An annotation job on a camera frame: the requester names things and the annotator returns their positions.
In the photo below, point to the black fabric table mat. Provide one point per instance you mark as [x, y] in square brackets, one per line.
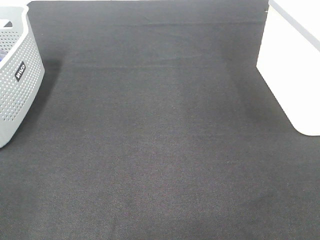
[153, 123]

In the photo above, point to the white plastic storage bin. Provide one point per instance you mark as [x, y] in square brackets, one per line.
[289, 60]

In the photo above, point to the grey perforated laundry basket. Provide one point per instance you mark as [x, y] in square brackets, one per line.
[21, 69]

